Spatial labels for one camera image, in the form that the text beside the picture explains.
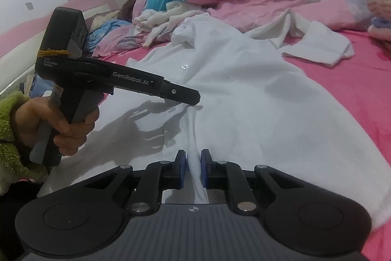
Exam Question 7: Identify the person's left hand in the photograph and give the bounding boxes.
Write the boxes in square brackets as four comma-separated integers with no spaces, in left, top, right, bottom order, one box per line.
[14,96,100,156]

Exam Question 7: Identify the white button shirt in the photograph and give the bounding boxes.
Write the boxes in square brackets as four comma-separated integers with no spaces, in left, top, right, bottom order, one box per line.
[40,9,391,231]

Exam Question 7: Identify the person's left forearm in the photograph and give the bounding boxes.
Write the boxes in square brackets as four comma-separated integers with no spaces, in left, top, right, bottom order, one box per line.
[0,91,49,197]

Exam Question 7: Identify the white knit garment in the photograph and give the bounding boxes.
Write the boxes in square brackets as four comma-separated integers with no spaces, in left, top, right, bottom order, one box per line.
[131,1,211,47]

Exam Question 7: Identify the pink and cream headboard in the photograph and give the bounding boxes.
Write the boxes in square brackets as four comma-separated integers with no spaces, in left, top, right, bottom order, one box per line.
[0,0,119,90]

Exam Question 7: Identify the blue denim jeans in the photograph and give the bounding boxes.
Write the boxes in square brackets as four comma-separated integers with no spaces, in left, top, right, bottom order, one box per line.
[18,74,46,96]

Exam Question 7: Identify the pale pink folded garment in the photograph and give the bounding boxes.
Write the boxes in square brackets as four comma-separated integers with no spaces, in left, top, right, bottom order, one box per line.
[368,24,391,41]

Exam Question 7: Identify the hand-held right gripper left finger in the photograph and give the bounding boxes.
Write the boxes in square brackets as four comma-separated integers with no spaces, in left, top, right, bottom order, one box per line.
[82,149,187,215]

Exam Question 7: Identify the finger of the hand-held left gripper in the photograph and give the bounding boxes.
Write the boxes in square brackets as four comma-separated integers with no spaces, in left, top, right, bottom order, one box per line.
[160,79,201,106]

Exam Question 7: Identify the lilac folded garment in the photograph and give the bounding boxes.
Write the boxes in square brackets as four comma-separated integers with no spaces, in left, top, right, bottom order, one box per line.
[371,16,391,29]

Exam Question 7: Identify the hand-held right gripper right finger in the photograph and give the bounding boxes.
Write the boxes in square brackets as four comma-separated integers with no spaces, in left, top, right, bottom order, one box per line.
[200,149,306,215]

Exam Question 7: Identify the light blue patterned cloth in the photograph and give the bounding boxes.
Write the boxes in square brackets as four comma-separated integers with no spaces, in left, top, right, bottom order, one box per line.
[87,19,132,50]

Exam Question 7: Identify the pink floral bed blanket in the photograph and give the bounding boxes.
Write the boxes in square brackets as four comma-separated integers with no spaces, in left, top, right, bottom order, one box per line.
[18,29,391,261]

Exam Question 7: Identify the cream patterned cloth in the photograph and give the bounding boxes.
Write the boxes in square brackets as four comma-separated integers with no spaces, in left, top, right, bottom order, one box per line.
[88,12,119,32]

